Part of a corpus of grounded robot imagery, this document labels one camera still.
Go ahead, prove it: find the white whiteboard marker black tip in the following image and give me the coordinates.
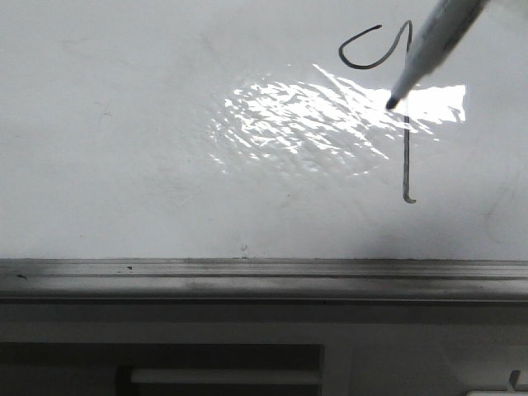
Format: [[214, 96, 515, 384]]
[[385, 0, 488, 110]]

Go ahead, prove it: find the white whiteboard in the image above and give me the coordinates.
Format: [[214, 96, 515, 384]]
[[1, 1, 527, 260]]

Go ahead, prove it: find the aluminium whiteboard tray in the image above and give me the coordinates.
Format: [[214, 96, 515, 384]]
[[1, 258, 527, 302]]

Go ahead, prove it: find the white object bottom right corner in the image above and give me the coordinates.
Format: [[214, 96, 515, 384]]
[[465, 370, 527, 396]]

